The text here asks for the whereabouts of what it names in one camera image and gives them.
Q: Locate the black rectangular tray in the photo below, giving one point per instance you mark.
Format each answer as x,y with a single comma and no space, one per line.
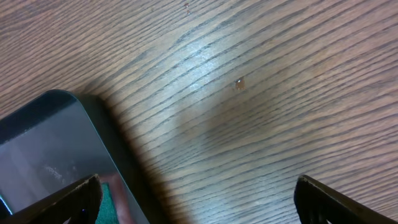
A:
59,138

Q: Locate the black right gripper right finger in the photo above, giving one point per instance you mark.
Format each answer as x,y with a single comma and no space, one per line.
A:
316,203

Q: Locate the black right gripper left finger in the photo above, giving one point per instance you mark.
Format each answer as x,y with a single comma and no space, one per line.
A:
78,202

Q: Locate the green and orange sponge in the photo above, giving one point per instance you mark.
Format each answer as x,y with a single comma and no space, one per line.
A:
114,207

